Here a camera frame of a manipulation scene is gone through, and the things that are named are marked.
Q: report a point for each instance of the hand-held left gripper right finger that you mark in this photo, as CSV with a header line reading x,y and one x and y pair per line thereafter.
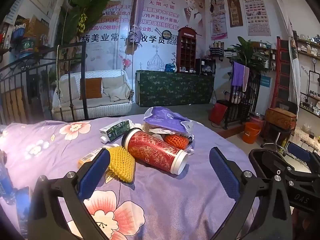
x,y
223,172

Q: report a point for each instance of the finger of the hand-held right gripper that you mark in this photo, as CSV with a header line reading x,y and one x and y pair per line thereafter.
x,y
298,152
292,171

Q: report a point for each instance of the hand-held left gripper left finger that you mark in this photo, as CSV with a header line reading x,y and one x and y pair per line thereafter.
x,y
93,172

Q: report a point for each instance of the small bottle with barcode label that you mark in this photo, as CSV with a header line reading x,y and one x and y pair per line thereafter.
x,y
87,158

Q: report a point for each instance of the yellow foam fruit net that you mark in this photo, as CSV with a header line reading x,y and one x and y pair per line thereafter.
x,y
122,165

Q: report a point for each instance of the black trash bin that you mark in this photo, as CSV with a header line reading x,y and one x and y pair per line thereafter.
x,y
257,160

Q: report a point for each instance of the green and white milk carton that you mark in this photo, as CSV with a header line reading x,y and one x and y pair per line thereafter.
x,y
115,130

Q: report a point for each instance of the orange foam fruit net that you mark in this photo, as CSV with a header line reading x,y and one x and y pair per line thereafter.
x,y
175,141

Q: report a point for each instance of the red patterned tumbler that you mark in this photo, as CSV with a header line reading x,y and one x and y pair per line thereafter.
x,y
152,148

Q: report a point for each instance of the purple plastic bag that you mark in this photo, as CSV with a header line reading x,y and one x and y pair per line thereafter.
x,y
162,120

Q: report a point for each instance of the lace covered low shelf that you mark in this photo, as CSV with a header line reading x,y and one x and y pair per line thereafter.
x,y
305,137

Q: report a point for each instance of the orange bucket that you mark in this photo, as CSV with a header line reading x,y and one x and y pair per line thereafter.
x,y
251,133

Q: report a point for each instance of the pink basin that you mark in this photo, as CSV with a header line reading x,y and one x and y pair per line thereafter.
x,y
257,118

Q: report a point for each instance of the purple floral bedsheet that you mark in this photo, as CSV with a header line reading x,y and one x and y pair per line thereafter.
x,y
175,205

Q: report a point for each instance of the red bag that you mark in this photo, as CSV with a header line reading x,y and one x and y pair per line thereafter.
x,y
218,113

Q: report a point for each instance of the white wicker swing sofa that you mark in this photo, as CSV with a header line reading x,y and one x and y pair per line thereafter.
x,y
100,110

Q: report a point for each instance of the black metal rack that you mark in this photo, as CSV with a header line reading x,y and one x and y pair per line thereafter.
x,y
246,110

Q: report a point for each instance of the white roll-up banner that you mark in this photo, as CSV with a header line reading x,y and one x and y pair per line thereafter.
x,y
293,75

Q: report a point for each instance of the blue printed packet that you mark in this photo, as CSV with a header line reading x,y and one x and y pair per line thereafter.
x,y
23,210

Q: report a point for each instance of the red ladder shelf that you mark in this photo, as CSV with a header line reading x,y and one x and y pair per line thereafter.
x,y
281,72

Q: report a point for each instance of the crumpled white cushion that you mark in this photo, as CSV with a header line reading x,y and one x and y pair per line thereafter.
x,y
121,93

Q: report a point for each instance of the orange cushion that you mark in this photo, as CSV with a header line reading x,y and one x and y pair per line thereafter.
x,y
91,88

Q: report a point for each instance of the large white cushion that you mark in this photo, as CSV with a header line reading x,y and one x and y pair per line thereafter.
x,y
68,90

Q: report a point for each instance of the blue bottle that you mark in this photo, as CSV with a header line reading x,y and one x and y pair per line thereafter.
x,y
6,185

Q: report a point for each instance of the flat white cushion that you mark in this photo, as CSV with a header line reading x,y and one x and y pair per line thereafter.
x,y
112,82

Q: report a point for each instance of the green floral cabinet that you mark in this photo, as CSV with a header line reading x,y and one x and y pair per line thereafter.
x,y
175,90

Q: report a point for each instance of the purple towel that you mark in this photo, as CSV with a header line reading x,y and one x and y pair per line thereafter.
x,y
238,76

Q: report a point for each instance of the black display box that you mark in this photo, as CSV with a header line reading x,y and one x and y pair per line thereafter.
x,y
205,66

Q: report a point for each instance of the green potted plant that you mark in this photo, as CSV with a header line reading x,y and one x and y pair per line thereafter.
x,y
246,52

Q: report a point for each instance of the blue bag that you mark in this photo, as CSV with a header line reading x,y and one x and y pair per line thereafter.
x,y
171,68

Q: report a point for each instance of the red phone booth shelf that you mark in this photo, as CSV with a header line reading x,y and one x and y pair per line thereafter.
x,y
186,50

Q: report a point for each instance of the green tin bucket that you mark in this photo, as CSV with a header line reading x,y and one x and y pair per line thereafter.
x,y
28,48

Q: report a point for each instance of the eyebrow chart poster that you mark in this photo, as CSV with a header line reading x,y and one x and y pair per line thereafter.
x,y
255,10

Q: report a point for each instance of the brown tower poster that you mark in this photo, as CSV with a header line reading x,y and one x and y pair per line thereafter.
x,y
234,8

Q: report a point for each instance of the banana plant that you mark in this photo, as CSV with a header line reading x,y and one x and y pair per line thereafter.
x,y
82,5

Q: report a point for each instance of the black metal bed frame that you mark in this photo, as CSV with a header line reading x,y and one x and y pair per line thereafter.
x,y
83,80

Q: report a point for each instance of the wall shelves with bottles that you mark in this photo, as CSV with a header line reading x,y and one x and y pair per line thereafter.
x,y
310,52

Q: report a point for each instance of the small wall shelf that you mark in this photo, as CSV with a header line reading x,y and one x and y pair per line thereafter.
x,y
217,50

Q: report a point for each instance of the pink wall poster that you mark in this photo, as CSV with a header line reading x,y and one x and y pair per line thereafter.
x,y
218,17

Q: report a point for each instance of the large wall poster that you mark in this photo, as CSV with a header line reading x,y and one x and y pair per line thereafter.
x,y
170,12

